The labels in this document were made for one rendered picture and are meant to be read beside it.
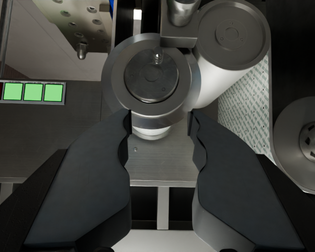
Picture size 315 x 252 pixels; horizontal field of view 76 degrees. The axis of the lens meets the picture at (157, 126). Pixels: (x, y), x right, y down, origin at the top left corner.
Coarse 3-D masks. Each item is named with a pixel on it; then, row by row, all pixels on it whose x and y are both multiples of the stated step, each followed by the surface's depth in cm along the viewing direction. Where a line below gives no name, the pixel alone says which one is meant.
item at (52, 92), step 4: (48, 84) 62; (48, 88) 61; (52, 88) 61; (56, 88) 61; (60, 88) 62; (48, 92) 61; (52, 92) 61; (56, 92) 61; (60, 92) 61; (44, 96) 61; (48, 96) 61; (52, 96) 61; (56, 96) 61; (60, 96) 61; (52, 100) 61; (56, 100) 61; (60, 100) 61
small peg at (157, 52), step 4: (156, 48) 25; (160, 48) 25; (152, 52) 25; (156, 52) 25; (160, 52) 25; (152, 56) 26; (156, 56) 25; (160, 56) 26; (152, 60) 27; (156, 60) 27; (160, 60) 27; (156, 64) 28
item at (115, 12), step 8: (120, 0) 35; (128, 0) 45; (120, 8) 35; (128, 8) 46; (120, 16) 35; (128, 16) 46; (112, 24) 31; (120, 24) 36; (128, 24) 46; (112, 32) 31; (120, 32) 36; (128, 32) 47; (112, 40) 31; (120, 40) 36; (112, 48) 31
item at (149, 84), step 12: (132, 60) 28; (144, 60) 28; (168, 60) 28; (132, 72) 28; (144, 72) 28; (156, 72) 28; (168, 72) 28; (132, 84) 27; (144, 84) 27; (156, 84) 28; (168, 84) 28; (144, 96) 27; (156, 96) 27; (168, 96) 29
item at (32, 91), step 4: (28, 84) 61; (32, 84) 61; (36, 84) 61; (40, 84) 61; (28, 88) 61; (32, 88) 61; (36, 88) 61; (40, 88) 61; (28, 92) 61; (32, 92) 61; (36, 92) 61; (40, 92) 61; (24, 96) 61; (28, 96) 61; (32, 96) 61; (36, 96) 61; (40, 96) 61
